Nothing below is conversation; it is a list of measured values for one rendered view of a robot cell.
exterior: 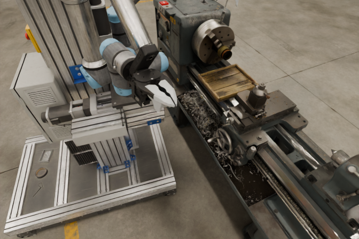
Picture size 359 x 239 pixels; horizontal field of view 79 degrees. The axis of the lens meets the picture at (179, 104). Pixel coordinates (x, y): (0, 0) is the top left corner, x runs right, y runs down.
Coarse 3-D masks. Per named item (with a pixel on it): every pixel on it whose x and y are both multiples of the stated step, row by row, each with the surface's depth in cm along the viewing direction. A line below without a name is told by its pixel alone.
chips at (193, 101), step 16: (192, 96) 201; (192, 112) 184; (208, 112) 187; (208, 128) 178; (208, 144) 167; (224, 160) 156; (240, 176) 149; (256, 176) 149; (240, 192) 141; (256, 192) 141; (272, 192) 141
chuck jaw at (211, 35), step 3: (210, 30) 154; (207, 33) 154; (210, 33) 155; (213, 33) 153; (210, 36) 153; (213, 36) 152; (210, 39) 156; (213, 39) 154; (216, 39) 155; (213, 42) 156; (216, 42) 154; (219, 42) 155; (216, 45) 156; (219, 45) 156; (222, 45) 156; (219, 48) 156
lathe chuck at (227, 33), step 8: (208, 24) 158; (216, 24) 156; (224, 24) 159; (200, 32) 158; (216, 32) 156; (224, 32) 159; (232, 32) 162; (200, 40) 157; (208, 40) 158; (224, 40) 164; (200, 48) 160; (208, 48) 163; (216, 48) 170; (200, 56) 165; (208, 56) 168
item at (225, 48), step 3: (225, 45) 157; (222, 48) 156; (225, 48) 155; (228, 48) 156; (219, 51) 157; (222, 51) 155; (225, 51) 154; (228, 51) 153; (219, 54) 158; (222, 54) 155; (225, 54) 154; (228, 54) 160; (231, 54) 156; (222, 57) 156; (225, 57) 160; (228, 57) 158
